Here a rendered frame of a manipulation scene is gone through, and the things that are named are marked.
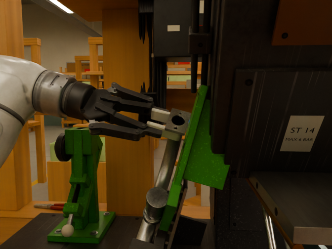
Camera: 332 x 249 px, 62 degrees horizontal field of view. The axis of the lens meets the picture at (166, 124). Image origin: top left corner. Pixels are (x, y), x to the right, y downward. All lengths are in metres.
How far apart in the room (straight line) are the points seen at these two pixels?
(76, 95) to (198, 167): 0.27
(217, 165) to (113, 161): 0.46
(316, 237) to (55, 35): 11.65
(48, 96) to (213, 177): 0.34
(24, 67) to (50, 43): 11.24
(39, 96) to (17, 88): 0.04
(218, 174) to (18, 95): 0.39
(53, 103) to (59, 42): 11.14
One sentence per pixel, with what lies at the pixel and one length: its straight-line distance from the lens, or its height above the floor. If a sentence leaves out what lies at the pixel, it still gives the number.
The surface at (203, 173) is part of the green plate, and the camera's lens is 0.48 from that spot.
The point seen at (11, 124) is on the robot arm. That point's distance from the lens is 0.59.
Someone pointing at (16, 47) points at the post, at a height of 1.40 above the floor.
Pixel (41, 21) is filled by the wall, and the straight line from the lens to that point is 12.15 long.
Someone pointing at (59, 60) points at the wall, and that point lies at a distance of 11.63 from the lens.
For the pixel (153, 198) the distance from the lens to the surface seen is 0.48.
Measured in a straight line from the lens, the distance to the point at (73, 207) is 0.72.
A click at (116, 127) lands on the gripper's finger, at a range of 0.54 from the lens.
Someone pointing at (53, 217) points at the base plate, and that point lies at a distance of 0.91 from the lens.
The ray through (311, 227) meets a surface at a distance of 0.32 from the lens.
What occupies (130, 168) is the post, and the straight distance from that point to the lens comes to 0.87.
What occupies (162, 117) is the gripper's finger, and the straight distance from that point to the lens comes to 0.57.
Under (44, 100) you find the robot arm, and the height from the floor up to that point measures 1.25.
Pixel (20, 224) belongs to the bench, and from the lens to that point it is 0.96.
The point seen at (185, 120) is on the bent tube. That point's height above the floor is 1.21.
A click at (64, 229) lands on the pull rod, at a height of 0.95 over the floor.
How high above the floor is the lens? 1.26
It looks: 6 degrees down
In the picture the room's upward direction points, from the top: straight up
